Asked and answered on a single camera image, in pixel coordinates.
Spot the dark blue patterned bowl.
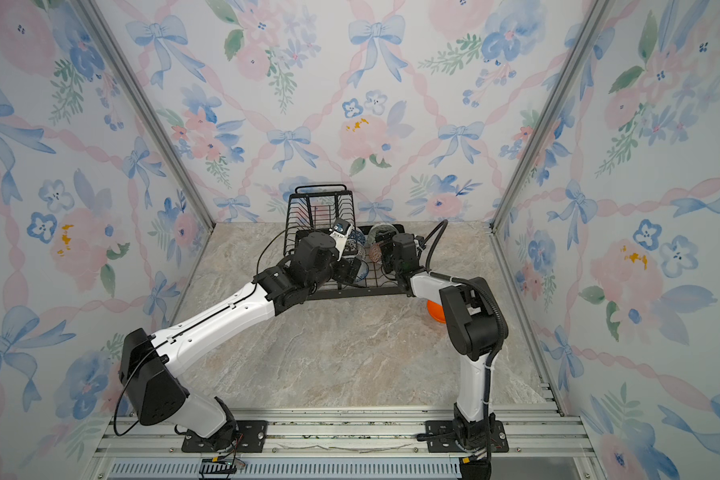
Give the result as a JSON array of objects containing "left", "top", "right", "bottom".
[{"left": 345, "top": 230, "right": 366, "bottom": 252}]

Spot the black wire dish rack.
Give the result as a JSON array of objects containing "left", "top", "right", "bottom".
[{"left": 283, "top": 183, "right": 405, "bottom": 300}]

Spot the orange bowl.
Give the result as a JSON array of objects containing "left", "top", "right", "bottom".
[{"left": 427, "top": 301, "right": 446, "bottom": 325}]

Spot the red patterned bowl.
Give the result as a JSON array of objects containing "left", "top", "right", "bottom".
[{"left": 367, "top": 241, "right": 388, "bottom": 264}]

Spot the green patterned bowl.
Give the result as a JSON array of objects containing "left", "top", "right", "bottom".
[{"left": 367, "top": 223, "right": 398, "bottom": 244}]

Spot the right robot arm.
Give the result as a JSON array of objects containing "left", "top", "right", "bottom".
[{"left": 380, "top": 233, "right": 509, "bottom": 452}]

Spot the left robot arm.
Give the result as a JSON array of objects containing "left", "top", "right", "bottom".
[{"left": 119, "top": 220, "right": 354, "bottom": 451}]

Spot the right corner aluminium profile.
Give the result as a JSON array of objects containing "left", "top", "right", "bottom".
[{"left": 490, "top": 0, "right": 612, "bottom": 234}]

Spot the corner aluminium profile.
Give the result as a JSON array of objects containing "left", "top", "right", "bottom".
[
  {"left": 71, "top": 0, "right": 215, "bottom": 230},
  {"left": 490, "top": 0, "right": 612, "bottom": 234}
]

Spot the left corner aluminium profile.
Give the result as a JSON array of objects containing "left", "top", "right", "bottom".
[{"left": 71, "top": 0, "right": 215, "bottom": 230}]

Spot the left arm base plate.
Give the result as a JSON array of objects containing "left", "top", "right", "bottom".
[{"left": 181, "top": 420, "right": 269, "bottom": 453}]

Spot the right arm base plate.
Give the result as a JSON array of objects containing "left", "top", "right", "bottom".
[{"left": 416, "top": 419, "right": 510, "bottom": 454}]

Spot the aluminium mounting rail frame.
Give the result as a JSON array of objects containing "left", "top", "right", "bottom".
[{"left": 82, "top": 404, "right": 605, "bottom": 479}]

